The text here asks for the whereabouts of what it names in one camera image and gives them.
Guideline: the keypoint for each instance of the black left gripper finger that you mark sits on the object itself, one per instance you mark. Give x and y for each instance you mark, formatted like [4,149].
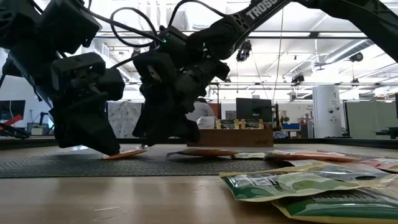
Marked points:
[70,130]
[99,133]

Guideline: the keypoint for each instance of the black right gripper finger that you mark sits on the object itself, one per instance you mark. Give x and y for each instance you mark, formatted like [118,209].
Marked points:
[152,124]
[183,130]

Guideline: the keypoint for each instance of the dark grey woven placemat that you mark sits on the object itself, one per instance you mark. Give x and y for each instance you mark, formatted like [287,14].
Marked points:
[93,166]

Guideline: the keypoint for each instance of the brown wooden tea organizer box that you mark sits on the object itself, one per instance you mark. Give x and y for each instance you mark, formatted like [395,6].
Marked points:
[236,138]

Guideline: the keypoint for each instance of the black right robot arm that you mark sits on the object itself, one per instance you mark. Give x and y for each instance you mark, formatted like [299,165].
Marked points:
[373,18]

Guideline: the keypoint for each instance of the black background robot arm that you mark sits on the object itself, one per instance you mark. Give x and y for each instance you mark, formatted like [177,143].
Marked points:
[43,116]

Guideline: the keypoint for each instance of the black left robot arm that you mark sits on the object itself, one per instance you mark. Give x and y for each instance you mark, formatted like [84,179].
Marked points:
[18,31]

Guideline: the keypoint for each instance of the person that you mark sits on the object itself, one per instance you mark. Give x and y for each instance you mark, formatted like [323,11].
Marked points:
[203,110]

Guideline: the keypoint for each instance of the white patterned curtain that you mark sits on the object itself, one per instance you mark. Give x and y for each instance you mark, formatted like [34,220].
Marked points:
[124,118]

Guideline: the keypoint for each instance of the red black clamp tool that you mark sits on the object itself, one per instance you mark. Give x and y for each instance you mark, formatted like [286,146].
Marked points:
[14,119]

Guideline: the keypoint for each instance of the black ceiling spotlight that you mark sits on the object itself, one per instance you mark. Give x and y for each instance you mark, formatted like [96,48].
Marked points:
[357,57]
[298,78]
[244,51]

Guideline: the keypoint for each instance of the black monitor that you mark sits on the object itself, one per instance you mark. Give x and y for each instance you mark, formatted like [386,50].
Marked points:
[253,109]

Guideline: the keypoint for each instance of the blue bin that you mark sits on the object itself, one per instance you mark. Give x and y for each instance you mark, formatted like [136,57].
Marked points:
[290,127]

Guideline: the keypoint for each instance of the black overhead beam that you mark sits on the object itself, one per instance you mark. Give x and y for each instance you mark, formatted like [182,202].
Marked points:
[295,34]

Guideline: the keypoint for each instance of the white round column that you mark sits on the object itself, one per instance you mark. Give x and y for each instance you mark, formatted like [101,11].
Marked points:
[326,112]

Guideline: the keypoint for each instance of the grey partition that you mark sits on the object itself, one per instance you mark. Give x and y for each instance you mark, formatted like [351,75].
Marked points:
[370,119]

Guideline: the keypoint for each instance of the black background desk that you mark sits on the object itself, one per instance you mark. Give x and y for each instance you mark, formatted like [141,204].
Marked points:
[388,132]

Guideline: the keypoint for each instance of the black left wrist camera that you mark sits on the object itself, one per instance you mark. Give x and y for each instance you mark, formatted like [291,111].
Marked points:
[77,71]

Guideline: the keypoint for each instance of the black aluminium table frame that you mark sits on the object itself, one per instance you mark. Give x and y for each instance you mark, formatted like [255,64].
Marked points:
[31,142]

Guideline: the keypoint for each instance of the black wall screen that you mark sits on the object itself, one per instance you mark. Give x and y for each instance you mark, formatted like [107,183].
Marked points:
[12,107]

